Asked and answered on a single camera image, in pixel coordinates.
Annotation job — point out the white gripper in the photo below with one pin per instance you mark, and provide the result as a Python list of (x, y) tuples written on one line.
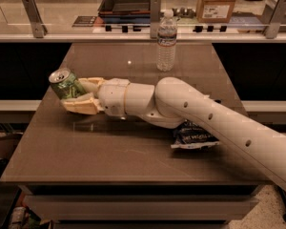
[(112, 94)]

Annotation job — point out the green soda can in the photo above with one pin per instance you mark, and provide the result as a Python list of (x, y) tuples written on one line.
[(66, 84)]

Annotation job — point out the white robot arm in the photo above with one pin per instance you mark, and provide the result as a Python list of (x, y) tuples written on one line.
[(171, 102)]

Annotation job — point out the can on floor shelf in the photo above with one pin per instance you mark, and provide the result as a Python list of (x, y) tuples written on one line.
[(19, 218)]

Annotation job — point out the orange open toolbox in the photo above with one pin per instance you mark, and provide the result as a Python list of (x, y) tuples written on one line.
[(125, 8)]

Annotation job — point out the clear plastic water bottle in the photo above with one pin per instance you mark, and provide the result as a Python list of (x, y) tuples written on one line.
[(166, 41)]

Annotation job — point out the blue chip bag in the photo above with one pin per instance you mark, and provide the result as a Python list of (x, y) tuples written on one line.
[(190, 136)]

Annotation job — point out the grey table drawer unit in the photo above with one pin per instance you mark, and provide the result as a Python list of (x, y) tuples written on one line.
[(136, 208)]

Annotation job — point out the cardboard box with label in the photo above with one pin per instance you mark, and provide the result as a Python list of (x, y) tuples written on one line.
[(214, 11)]

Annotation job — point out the left metal glass bracket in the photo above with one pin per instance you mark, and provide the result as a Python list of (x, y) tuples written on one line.
[(38, 27)]

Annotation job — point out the metal glass bracket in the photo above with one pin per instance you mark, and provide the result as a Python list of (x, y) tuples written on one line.
[(272, 18), (38, 27), (155, 7)]

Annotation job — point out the middle metal glass bracket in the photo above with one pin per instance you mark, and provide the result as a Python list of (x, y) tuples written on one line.
[(155, 7)]

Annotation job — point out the right metal glass bracket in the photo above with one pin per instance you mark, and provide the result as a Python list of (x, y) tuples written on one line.
[(272, 18)]

